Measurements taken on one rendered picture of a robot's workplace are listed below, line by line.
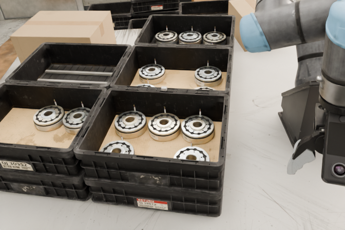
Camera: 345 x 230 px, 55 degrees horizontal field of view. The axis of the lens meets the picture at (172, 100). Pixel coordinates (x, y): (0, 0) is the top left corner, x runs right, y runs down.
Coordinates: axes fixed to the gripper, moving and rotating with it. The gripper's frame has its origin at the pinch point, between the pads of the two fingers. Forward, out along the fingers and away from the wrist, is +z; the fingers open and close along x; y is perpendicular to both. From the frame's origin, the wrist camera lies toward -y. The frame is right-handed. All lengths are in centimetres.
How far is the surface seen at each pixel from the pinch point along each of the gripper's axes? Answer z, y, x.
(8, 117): 10, 17, 102
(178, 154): 12.7, 12.8, 36.8
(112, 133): 14, 19, 61
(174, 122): 12, 25, 42
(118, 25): 57, 181, 150
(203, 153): 13.4, 15.0, 30.4
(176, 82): 16, 51, 50
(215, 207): 24.9, 6.0, 25.7
